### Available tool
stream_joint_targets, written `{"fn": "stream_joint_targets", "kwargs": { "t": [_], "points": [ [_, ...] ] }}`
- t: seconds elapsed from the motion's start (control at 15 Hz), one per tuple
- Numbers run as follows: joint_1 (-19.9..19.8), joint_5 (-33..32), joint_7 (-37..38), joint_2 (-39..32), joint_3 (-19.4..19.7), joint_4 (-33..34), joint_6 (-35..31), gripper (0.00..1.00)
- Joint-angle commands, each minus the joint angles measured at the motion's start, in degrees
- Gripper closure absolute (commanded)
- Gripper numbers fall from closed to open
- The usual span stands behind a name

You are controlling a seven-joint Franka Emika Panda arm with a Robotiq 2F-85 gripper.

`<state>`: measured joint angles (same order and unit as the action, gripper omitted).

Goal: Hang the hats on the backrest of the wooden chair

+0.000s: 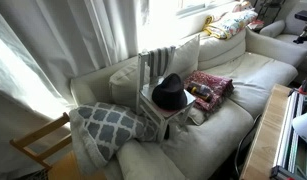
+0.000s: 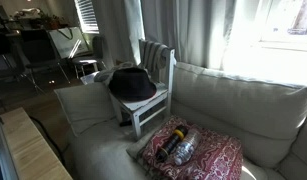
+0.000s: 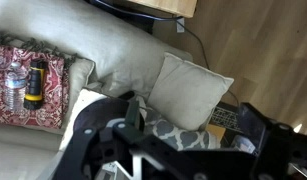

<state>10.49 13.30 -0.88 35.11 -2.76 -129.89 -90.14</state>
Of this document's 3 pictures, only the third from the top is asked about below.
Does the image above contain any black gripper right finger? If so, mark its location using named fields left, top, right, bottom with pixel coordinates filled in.
left=239, top=103, right=307, bottom=180

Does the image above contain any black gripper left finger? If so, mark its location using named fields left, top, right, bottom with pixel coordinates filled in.
left=52, top=99, right=151, bottom=180

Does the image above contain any black fedora hat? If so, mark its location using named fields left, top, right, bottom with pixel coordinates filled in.
left=72, top=96, right=141, bottom=134

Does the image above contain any white plastic packaging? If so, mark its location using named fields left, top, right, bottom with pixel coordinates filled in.
left=231, top=134, right=257, bottom=155

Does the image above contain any pink patterned folded cloth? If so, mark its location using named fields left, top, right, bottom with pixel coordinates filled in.
left=0, top=29, right=79, bottom=130

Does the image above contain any black woven basket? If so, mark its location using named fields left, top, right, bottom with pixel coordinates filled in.
left=209, top=101, right=244, bottom=134

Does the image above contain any black and yellow flashlight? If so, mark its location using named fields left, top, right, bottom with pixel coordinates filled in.
left=23, top=59, right=48, bottom=111

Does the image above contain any grey white patterned pillow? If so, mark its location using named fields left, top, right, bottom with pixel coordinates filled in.
left=139, top=104, right=221, bottom=153

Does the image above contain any clear plastic water bottle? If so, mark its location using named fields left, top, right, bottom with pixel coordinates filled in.
left=5, top=61, right=28, bottom=112

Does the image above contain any beige fabric sofa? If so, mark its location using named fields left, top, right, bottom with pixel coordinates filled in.
left=0, top=0, right=194, bottom=180

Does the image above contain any plain beige throw pillow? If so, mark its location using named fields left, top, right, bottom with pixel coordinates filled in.
left=147, top=51, right=235, bottom=132

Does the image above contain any light wooden table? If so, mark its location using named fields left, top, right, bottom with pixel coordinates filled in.
left=126, top=0, right=198, bottom=19

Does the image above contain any thin black floor cable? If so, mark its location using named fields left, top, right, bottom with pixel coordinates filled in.
left=92, top=0, right=241, bottom=108

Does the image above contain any white wall plug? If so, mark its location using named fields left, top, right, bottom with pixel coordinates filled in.
left=176, top=17, right=186, bottom=34

